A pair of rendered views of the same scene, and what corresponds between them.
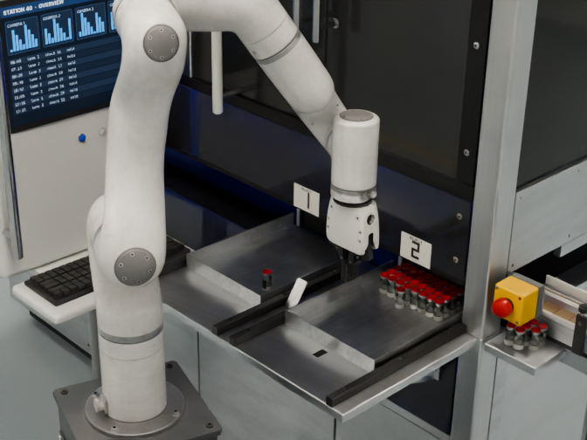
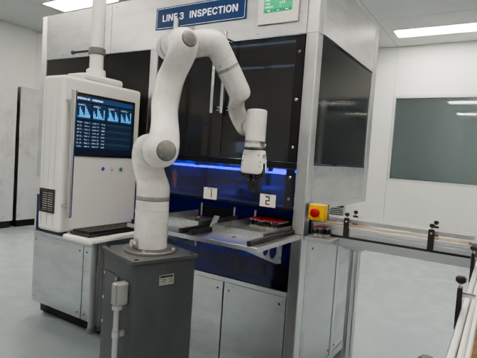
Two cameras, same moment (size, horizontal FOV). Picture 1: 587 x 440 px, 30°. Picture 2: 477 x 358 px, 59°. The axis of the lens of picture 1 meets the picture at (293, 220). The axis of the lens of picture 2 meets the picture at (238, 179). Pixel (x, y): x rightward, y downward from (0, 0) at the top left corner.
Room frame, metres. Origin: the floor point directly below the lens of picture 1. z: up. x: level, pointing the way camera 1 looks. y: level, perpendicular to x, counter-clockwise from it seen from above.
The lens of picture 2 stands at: (0.17, 0.38, 1.22)
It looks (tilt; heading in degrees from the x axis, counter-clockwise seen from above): 3 degrees down; 346
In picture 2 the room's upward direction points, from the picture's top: 4 degrees clockwise
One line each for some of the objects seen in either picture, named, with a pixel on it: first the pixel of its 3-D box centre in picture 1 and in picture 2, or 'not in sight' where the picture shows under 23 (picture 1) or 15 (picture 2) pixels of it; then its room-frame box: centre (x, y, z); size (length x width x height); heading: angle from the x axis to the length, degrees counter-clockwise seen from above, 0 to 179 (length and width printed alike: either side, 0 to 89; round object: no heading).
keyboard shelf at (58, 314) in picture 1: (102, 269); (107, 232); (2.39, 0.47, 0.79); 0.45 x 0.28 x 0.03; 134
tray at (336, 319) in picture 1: (383, 312); (256, 227); (2.03, -0.20, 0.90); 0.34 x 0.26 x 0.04; 134
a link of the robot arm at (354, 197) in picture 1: (354, 189); (255, 145); (1.84, -0.11, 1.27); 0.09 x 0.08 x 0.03; 44
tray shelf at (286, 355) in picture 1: (306, 305); (217, 229); (2.10, -0.03, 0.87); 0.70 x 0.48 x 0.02; 44
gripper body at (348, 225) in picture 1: (351, 219); (253, 160); (1.85, -0.11, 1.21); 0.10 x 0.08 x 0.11; 44
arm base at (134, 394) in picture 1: (133, 368); (151, 224); (1.72, 0.30, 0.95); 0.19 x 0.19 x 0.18
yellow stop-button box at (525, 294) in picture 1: (517, 299); (319, 212); (1.93, -0.46, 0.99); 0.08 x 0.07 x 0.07; 134
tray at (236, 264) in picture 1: (278, 257); (198, 218); (2.27, 0.04, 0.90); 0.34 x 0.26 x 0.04; 134
